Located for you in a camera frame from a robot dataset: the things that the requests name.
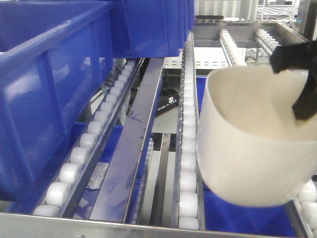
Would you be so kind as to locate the steel divider rail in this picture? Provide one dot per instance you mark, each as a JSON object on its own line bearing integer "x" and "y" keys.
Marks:
{"x": 113, "y": 201}

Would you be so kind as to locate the middle white roller track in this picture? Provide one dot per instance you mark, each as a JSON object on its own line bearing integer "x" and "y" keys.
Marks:
{"x": 188, "y": 178}

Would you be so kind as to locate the blue bin lower shelf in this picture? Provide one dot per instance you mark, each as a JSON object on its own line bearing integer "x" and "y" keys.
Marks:
{"x": 226, "y": 217}

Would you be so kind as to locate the blue crate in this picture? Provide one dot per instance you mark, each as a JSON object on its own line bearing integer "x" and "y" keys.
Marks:
{"x": 150, "y": 28}
{"x": 54, "y": 55}

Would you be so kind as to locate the blue crate left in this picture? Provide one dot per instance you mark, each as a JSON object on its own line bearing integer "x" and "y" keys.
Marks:
{"x": 54, "y": 55}

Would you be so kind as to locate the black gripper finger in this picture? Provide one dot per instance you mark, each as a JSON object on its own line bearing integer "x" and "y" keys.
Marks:
{"x": 305, "y": 106}
{"x": 298, "y": 56}

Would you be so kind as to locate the stainless steel shelf frame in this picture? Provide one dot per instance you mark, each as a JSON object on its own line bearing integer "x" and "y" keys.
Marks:
{"x": 27, "y": 226}

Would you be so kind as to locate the black device box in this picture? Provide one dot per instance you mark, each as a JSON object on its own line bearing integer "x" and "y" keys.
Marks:
{"x": 169, "y": 98}

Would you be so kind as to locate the left white roller track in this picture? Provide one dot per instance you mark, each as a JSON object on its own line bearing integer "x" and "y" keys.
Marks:
{"x": 65, "y": 191}

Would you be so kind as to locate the right white roller track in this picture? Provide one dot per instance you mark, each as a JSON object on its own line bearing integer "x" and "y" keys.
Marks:
{"x": 306, "y": 208}

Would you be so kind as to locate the white roller track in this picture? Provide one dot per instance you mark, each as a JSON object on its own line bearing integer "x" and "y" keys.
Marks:
{"x": 306, "y": 208}
{"x": 65, "y": 191}
{"x": 188, "y": 178}

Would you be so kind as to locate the back roller rack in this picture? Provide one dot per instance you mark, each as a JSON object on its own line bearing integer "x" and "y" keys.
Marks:
{"x": 207, "y": 30}

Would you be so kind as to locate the white plastic bin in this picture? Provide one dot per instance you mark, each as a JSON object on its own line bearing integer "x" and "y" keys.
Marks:
{"x": 250, "y": 149}

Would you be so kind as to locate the far blue crate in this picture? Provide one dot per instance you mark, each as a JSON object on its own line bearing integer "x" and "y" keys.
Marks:
{"x": 150, "y": 28}

